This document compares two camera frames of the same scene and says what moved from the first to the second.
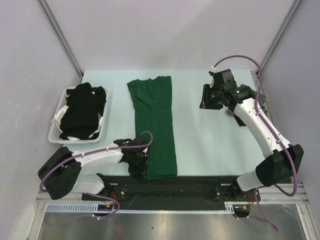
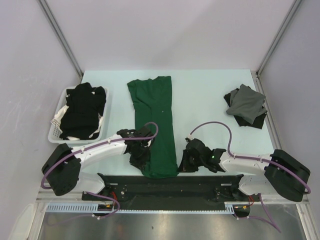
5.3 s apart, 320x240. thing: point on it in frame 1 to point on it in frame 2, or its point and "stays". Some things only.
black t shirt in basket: (85, 105) stays
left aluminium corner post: (62, 37) stays
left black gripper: (141, 171) to (140, 163)
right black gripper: (205, 103) to (184, 167)
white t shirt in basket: (57, 118) stays
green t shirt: (152, 101) stays
